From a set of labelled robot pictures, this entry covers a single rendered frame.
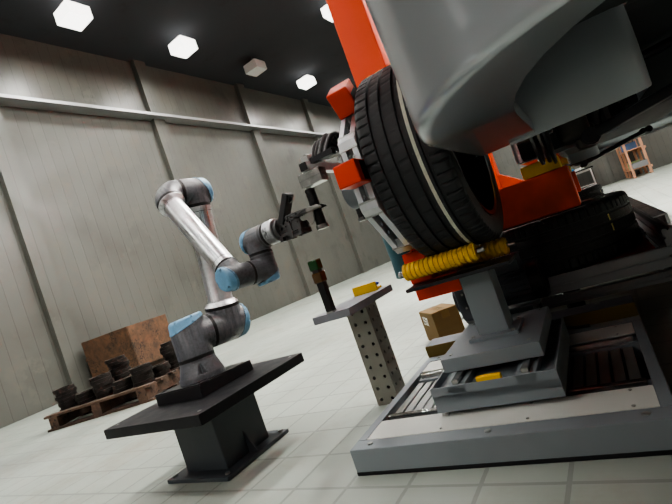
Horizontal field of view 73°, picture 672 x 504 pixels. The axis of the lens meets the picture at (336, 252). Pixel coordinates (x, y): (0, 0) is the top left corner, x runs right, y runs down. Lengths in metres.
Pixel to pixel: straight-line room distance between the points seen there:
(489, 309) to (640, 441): 0.56
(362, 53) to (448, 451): 1.64
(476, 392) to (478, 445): 0.17
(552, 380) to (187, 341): 1.35
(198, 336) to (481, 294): 1.13
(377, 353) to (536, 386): 0.76
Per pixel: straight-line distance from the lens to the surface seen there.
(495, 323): 1.57
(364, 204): 1.39
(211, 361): 1.99
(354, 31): 2.25
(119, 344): 7.91
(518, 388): 1.38
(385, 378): 1.94
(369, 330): 1.89
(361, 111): 1.39
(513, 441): 1.28
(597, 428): 1.24
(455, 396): 1.43
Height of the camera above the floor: 0.62
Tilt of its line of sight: 1 degrees up
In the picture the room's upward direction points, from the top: 19 degrees counter-clockwise
